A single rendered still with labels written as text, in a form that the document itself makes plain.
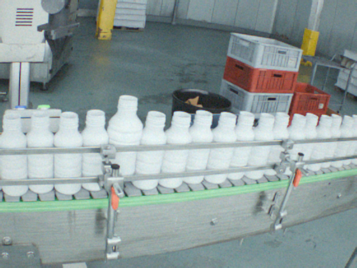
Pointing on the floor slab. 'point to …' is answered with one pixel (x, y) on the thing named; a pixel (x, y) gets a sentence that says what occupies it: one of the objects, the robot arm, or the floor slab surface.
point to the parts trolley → (327, 74)
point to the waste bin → (223, 104)
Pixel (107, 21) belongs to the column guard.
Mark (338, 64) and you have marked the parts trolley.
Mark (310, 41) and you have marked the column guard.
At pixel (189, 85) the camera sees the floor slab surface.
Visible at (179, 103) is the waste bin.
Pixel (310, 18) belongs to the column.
